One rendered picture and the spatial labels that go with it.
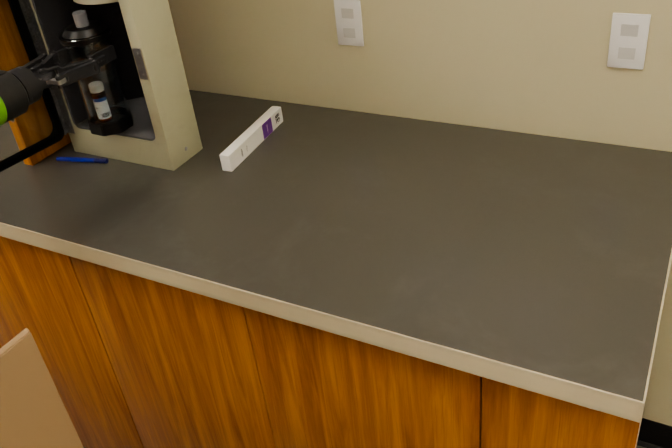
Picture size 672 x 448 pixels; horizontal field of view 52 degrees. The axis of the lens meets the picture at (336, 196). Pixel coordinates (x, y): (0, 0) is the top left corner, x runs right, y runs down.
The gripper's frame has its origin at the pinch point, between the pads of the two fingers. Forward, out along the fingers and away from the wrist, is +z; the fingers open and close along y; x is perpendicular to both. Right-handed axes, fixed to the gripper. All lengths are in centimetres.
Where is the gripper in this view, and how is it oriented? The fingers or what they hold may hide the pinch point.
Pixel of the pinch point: (89, 53)
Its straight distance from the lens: 162.0
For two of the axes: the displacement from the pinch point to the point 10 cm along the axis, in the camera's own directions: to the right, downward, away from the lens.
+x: 0.9, 8.4, 5.3
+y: -8.8, -1.9, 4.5
